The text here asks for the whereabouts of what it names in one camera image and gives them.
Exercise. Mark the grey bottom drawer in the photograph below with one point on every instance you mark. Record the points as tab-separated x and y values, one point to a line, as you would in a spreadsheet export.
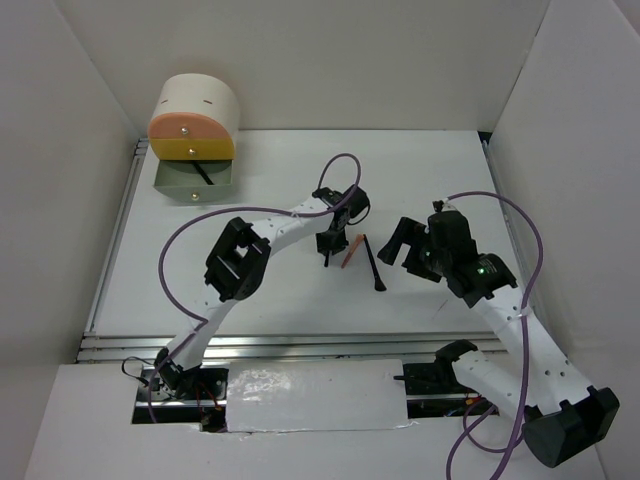
179	181

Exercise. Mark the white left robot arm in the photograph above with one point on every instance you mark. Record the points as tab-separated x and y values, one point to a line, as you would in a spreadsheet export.
236	265

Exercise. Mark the pink makeup brush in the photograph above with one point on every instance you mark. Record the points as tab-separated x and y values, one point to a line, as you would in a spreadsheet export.
352	249

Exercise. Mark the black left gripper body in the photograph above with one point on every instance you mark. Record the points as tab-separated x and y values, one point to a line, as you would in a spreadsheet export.
332	240

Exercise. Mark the yellow drawer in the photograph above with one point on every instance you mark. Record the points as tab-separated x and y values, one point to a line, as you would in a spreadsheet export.
183	149

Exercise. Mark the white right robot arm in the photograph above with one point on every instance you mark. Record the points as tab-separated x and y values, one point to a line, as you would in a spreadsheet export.
563	413

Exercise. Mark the white foam board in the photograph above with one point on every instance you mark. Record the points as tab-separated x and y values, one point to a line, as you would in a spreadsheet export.
327	395

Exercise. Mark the beige round drawer organizer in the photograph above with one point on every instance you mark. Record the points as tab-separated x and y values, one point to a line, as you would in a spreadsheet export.
200	94

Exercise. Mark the black fan brush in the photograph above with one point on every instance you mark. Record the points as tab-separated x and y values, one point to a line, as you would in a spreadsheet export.
379	285
202	172

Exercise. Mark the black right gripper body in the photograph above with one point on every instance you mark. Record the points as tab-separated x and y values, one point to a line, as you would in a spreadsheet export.
428	261

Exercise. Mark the aluminium rail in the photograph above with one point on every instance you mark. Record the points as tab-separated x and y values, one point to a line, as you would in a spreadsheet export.
95	349

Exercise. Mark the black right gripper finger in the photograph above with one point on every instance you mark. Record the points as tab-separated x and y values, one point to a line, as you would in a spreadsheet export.
410	232
390	252

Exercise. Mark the peach top drawer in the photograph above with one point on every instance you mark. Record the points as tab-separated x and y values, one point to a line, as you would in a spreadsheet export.
187	125

